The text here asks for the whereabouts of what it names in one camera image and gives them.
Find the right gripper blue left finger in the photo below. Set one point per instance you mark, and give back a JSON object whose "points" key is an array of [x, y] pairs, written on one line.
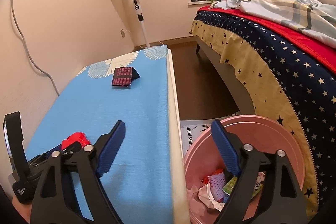
{"points": [[107, 147]]}

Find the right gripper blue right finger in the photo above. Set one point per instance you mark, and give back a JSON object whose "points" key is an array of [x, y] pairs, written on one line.
{"points": [[228, 145]]}

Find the red plastic bag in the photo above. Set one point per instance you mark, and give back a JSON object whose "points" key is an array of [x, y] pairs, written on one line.
{"points": [[77, 136]]}

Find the green snack wrapper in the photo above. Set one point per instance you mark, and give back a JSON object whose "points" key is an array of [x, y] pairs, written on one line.
{"points": [[229, 186]]}

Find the maroon checkered packet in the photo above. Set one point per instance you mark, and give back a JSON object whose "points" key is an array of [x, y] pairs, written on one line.
{"points": [[124, 76]]}

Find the purple foam net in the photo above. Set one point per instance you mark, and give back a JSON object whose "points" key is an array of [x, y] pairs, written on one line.
{"points": [[217, 181]]}

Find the pink plastic trash bin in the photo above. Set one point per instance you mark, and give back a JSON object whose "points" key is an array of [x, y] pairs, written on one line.
{"points": [[266, 146]]}

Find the person's left hand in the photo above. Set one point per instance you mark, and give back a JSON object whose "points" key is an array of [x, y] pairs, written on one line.
{"points": [[23, 209]]}

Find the white paper on floor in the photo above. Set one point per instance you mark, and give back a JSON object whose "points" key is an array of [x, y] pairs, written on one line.
{"points": [[191, 130]]}

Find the crumpled white tissue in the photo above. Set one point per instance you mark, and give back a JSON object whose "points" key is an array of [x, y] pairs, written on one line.
{"points": [[206, 197]]}

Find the yellow star bed skirt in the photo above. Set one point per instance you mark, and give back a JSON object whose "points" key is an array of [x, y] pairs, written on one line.
{"points": [[251, 50]]}

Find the navy star bed sheet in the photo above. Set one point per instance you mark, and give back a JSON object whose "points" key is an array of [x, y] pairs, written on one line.
{"points": [[313, 87]]}

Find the red blanket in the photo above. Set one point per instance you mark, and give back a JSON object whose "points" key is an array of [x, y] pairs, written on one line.
{"points": [[316, 49]]}

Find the plaid light blue quilt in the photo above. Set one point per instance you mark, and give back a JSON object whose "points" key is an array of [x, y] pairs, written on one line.
{"points": [[309, 17]]}

